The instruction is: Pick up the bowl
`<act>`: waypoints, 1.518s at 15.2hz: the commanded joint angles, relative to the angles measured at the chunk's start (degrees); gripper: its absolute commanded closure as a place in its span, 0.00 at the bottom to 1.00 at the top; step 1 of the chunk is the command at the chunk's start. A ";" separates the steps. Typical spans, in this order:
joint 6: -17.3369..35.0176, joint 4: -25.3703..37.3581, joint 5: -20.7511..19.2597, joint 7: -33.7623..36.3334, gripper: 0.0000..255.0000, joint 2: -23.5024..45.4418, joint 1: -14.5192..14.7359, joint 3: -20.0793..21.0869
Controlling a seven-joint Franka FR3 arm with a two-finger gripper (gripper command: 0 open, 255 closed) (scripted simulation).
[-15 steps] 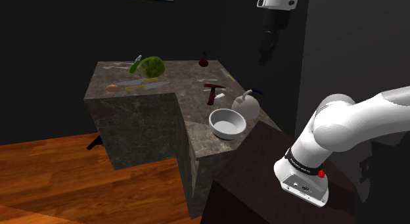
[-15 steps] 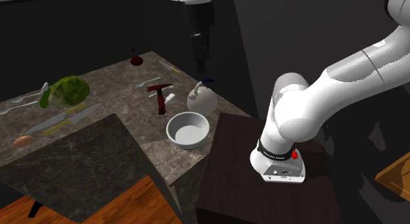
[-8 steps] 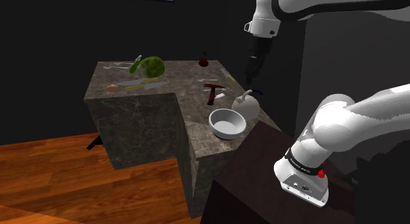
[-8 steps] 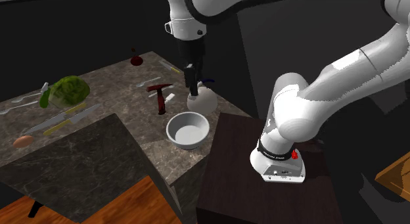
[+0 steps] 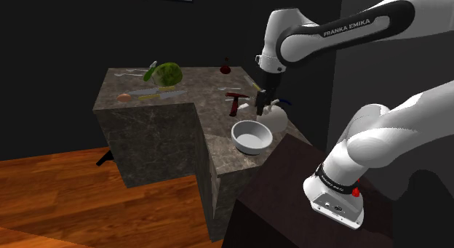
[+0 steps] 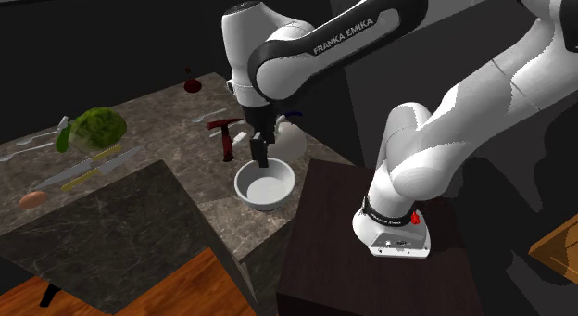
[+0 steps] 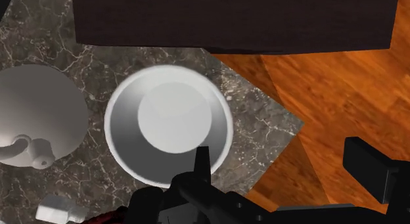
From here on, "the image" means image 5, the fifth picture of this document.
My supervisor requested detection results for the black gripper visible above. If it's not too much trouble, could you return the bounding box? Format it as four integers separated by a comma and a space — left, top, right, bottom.
255, 70, 283, 116

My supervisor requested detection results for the white spray bottle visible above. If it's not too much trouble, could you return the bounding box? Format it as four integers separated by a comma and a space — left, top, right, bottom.
255, 99, 292, 134

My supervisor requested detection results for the red hammer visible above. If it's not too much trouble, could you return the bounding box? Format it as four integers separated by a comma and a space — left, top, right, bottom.
224, 92, 250, 118

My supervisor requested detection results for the white bowl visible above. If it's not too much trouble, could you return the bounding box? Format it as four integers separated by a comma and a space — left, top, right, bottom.
231, 119, 274, 156

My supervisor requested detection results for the dark red flask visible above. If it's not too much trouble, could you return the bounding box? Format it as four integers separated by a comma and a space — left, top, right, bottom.
219, 57, 231, 76

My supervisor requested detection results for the green cabbage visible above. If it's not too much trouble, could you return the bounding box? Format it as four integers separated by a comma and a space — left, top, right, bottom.
151, 62, 184, 88

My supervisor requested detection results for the dark robot stand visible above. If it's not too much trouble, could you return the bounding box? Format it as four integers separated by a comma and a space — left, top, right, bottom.
221, 133, 394, 248

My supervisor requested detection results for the yellow handled tool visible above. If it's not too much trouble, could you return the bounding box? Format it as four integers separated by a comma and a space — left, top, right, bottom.
243, 75, 263, 92

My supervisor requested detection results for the yellow handled knife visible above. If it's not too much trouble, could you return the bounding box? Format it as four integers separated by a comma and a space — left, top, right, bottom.
128, 85, 176, 97
138, 89, 188, 101

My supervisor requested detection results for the green handled peeler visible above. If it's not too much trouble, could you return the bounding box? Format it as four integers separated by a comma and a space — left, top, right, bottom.
143, 60, 159, 83

